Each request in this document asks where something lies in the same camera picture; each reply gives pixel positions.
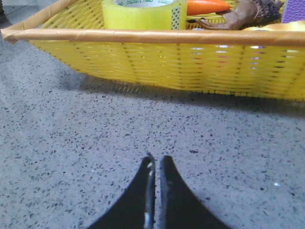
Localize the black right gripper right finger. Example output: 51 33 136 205
160 156 229 229

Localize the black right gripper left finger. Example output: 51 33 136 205
89 154 155 229

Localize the orange toy carrot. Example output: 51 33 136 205
187 0 231 16

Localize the brown toy animal figure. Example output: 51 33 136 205
197 0 284 30

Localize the yellow clear tape roll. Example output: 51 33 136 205
102 0 187 30

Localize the yellow shiny object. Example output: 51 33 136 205
244 20 305 32

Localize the purple foam block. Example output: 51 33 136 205
282 0 305 23

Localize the yellow woven basket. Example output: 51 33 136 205
1 0 305 101

